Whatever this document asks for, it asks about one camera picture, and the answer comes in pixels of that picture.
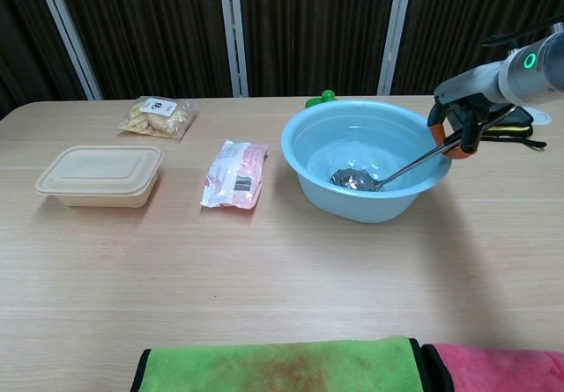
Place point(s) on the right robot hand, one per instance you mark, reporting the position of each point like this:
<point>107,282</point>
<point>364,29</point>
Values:
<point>467,90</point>

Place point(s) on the stainless steel ladle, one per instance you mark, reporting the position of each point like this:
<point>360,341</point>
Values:
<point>352,179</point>

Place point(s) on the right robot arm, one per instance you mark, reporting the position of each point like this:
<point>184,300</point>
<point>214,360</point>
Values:
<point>535,68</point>

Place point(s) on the light blue plastic basin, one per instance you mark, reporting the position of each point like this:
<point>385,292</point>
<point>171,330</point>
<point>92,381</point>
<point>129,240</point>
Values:
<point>335,198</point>

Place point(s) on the folded black yellow cloth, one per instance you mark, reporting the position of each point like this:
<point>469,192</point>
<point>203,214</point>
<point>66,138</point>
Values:
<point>511,125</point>

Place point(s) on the white round table grommet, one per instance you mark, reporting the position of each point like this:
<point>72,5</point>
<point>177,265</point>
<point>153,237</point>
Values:
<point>543,116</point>

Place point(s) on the green plastic toy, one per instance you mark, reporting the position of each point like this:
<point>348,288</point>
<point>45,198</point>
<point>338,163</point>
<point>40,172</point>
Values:
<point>325,98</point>

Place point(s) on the pink white snack packet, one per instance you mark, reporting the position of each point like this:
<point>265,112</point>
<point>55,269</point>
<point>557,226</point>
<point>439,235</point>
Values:
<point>235,176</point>

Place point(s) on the pink microfiber towel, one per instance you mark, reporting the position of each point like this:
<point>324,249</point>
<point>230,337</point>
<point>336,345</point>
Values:
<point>498,367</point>

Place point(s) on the clear bag of snacks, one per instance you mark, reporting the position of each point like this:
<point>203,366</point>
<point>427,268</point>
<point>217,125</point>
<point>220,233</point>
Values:
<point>156,119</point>

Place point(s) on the green microfiber towel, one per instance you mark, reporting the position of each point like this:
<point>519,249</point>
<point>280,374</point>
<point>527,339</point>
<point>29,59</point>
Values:
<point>273,365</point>

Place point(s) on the beige lidded food container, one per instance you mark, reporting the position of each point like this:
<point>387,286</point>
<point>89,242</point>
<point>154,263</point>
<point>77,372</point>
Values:
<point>99,172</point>

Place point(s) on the grey partition post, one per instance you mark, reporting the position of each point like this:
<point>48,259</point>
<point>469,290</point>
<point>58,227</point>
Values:
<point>395,31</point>
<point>66,31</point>
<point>233,31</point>

